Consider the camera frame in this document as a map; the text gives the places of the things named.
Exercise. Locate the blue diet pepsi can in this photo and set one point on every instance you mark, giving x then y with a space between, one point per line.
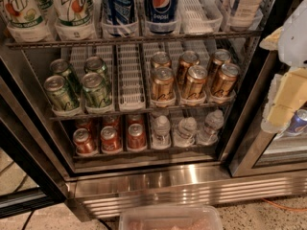
120 17

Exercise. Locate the front left green can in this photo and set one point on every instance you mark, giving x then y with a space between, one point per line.
61 94

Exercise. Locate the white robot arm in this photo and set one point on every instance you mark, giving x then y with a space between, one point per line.
292 43

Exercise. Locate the middle wire shelf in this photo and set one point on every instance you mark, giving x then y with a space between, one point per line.
54 117

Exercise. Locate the blue can behind glass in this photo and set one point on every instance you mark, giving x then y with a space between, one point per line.
297 123

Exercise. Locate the left water bottle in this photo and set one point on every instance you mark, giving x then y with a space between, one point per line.
161 133

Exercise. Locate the rear left gold can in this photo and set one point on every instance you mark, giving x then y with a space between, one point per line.
161 59

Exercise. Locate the stainless steel fridge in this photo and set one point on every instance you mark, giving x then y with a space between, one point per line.
245 163

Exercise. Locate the gold can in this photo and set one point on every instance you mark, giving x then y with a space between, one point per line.
195 80
185 61
161 59
225 80
217 59
162 84

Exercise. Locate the right red can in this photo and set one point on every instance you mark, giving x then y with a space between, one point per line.
136 137

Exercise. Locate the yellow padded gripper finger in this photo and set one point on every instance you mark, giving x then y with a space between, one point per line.
287 94
270 42

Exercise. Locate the right 7up zero can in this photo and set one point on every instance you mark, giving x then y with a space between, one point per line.
74 19

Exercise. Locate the wire shelf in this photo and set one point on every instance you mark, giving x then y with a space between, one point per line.
127 40
54 117

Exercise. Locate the empty white can tray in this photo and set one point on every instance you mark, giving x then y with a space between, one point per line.
131 94

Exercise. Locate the front right green can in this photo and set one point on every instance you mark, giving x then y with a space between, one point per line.
95 90

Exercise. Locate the rear middle gold can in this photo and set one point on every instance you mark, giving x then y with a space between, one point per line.
185 61

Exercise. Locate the clear plastic container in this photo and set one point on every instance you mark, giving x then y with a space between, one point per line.
168 217

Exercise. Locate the left red can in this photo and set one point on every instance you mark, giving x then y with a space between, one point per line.
83 141

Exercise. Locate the top wire shelf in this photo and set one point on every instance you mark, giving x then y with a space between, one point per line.
127 40

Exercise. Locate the white can top right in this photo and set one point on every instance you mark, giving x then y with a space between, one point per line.
238 14

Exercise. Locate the rear left green can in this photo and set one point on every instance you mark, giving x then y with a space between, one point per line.
64 68

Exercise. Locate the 7up zero can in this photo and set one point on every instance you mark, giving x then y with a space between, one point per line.
26 20
74 19

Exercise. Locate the rear right gold can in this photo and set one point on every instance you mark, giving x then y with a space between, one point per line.
217 59

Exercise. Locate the front left gold can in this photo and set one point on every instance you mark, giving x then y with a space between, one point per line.
162 84

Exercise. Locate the green can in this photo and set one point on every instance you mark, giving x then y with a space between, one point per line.
95 90
61 94
97 65
64 68

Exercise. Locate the rear right green can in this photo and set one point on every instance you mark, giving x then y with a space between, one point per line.
97 65

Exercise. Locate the front middle gold can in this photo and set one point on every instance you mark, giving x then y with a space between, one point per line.
195 80

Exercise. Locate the front right gold can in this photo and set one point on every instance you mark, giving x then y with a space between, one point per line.
225 80

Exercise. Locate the red can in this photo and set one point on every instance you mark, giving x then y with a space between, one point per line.
110 140
83 141
136 137

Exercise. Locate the left 7up zero can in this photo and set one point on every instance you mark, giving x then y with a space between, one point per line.
26 20

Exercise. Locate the middle red can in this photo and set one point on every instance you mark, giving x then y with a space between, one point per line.
110 140

